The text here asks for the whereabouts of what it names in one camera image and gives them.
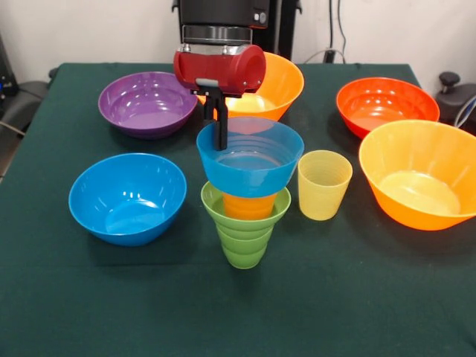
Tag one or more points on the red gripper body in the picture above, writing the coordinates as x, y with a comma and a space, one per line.
219, 70

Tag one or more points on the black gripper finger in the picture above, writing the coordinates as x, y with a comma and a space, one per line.
209, 108
222, 124

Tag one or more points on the shallow translucent blue bowl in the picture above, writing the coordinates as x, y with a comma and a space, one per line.
249, 178

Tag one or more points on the green plastic bowl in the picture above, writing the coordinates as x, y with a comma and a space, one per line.
212, 208

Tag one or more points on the orange plastic cup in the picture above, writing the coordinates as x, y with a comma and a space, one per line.
247, 206

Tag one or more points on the round blue plastic bowl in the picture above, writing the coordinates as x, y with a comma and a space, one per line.
126, 208

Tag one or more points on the green plastic cup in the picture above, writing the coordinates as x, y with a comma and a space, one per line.
243, 254

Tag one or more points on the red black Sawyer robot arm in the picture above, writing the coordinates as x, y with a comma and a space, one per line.
219, 22

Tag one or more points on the purple plastic bowl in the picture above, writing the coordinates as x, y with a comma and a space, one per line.
148, 108

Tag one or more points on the large orange plastic bowl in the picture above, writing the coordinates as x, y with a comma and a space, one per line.
416, 186
282, 82

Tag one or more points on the yellow plastic cup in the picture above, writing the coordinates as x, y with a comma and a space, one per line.
323, 201

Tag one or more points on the red plastic bowl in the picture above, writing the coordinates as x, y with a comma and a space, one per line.
386, 104

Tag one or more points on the black office chair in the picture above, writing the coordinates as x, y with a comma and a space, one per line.
26, 93

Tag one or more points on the dark green tablecloth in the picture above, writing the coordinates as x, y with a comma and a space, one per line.
297, 297

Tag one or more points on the black computer case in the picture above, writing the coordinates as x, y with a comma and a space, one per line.
5, 74

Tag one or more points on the black chair with knob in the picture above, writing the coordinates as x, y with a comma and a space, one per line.
457, 96

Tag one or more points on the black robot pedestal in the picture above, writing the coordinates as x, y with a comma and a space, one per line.
282, 26

